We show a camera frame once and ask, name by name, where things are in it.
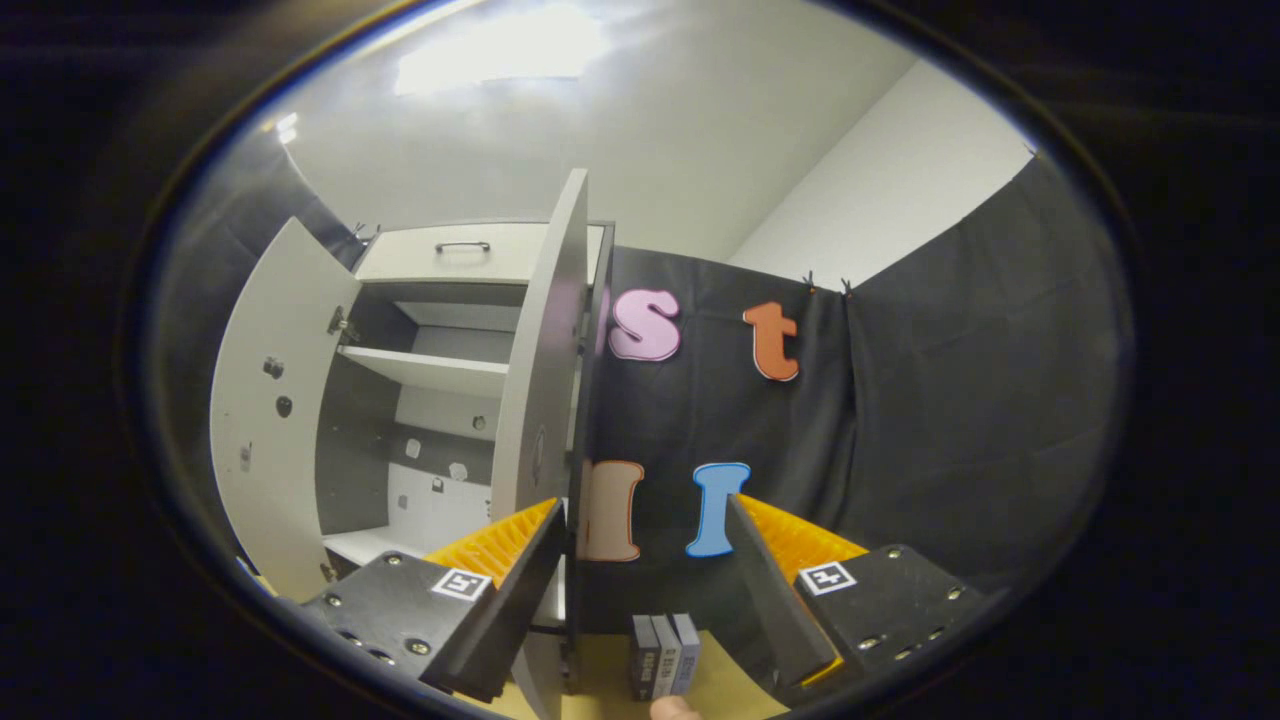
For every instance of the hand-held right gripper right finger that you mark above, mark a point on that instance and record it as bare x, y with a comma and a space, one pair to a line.
770, 590

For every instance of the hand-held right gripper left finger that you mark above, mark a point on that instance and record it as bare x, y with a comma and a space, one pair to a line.
520, 590

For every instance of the white cabinet door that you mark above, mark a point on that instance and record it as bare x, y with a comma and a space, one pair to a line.
545, 340
265, 330

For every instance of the white and grey cabinet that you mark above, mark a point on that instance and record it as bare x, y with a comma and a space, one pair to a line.
350, 470

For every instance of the white cabinet shelf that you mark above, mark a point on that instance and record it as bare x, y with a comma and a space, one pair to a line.
440, 372

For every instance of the metal door hinge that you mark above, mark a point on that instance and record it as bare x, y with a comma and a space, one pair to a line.
342, 323

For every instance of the white cabinet drawer front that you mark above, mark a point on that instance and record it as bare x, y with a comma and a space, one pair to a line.
400, 255

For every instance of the small blue box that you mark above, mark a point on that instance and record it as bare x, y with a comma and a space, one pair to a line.
689, 650

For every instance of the small grey box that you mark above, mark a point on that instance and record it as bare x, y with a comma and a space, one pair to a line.
667, 655

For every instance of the small black box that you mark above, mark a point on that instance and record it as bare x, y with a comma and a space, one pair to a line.
644, 660

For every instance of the black backdrop cloth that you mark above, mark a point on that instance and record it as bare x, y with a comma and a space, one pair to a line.
950, 420

